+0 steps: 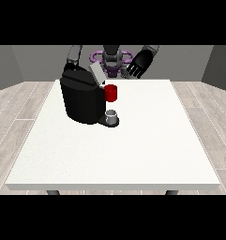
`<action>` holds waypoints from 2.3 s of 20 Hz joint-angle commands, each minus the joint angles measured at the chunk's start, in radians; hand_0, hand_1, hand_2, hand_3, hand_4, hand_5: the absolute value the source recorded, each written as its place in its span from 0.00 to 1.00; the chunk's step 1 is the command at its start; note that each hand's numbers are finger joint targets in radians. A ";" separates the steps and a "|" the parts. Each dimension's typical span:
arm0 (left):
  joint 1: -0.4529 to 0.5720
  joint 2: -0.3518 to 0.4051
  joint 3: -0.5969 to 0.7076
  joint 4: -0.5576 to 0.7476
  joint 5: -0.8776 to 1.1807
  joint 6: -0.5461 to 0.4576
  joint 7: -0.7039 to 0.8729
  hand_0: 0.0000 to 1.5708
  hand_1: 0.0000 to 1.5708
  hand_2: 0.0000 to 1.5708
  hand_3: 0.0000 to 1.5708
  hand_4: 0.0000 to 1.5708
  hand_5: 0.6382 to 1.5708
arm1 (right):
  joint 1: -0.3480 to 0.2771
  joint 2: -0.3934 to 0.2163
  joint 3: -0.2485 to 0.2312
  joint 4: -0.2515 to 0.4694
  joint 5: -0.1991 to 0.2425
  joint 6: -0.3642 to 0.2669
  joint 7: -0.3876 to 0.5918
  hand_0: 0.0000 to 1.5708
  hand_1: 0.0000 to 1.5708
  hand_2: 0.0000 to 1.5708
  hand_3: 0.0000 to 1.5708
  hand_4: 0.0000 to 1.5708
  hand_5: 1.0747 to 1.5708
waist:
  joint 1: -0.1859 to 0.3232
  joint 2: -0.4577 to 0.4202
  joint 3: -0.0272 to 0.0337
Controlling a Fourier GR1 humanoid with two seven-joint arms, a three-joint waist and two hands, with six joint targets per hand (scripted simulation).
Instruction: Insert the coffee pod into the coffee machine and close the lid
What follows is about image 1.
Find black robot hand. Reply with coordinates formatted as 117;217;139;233
63;61;80;72
127;50;155;80

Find pale grey machine lid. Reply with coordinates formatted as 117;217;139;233
88;61;107;86

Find black coffee machine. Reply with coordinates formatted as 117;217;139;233
59;67;120;128

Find red pod holder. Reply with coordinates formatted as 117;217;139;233
103;83;118;103

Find grey robot trunk purple rings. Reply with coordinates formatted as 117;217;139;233
89;45;136;78

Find small grey cup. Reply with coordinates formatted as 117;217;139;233
105;109;119;124

